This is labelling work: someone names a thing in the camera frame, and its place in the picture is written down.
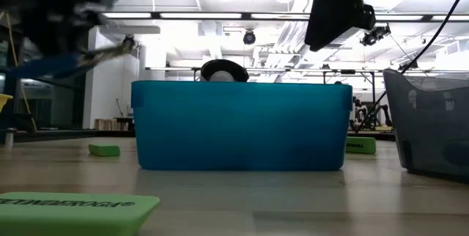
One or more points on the blue plastic bin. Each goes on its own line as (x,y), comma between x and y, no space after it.
(238,126)

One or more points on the yellow plastic object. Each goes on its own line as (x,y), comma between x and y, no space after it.
(5,101)

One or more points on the black overhead frame rail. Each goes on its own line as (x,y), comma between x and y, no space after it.
(256,16)

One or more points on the black background robot arm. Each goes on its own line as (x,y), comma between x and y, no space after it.
(383,113)

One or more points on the black round overhead camera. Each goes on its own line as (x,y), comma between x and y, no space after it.
(249,37)

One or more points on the green eraser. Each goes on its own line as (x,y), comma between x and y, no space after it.
(361,145)
(73,217)
(104,150)

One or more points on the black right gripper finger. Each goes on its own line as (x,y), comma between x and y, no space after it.
(337,20)

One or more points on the grey translucent plastic bin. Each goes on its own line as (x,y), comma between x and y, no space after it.
(432,129)

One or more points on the small grey metal post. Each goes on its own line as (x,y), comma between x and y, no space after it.
(10,138)

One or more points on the wooden boxes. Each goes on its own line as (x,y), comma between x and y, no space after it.
(104,124)

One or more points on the white desk lamp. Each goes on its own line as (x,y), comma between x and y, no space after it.
(229,68)

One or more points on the black table frame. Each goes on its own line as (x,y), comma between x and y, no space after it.
(55,134)

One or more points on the small black ceiling fixture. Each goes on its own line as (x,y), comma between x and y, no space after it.
(408,66)

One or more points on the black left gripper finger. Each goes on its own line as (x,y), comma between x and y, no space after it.
(44,38)
(82,34)

